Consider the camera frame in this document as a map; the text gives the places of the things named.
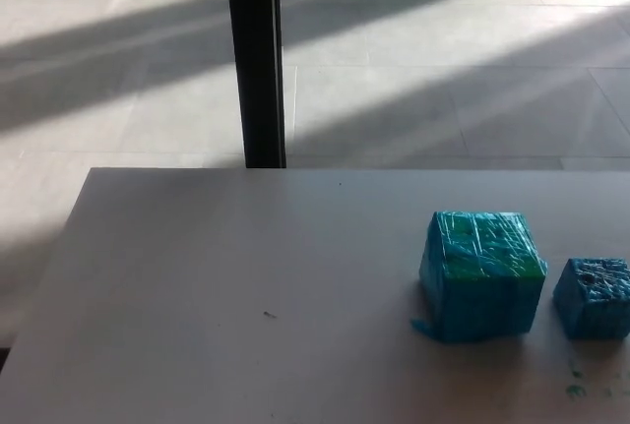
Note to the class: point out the small blue taped cube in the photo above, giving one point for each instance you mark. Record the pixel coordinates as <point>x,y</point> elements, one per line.
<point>593,301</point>

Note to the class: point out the black vertical frame post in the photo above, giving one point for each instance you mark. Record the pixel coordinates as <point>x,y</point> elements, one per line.
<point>256,60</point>

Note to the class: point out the big blue taped cube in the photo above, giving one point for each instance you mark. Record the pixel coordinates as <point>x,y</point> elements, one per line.
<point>482,286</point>

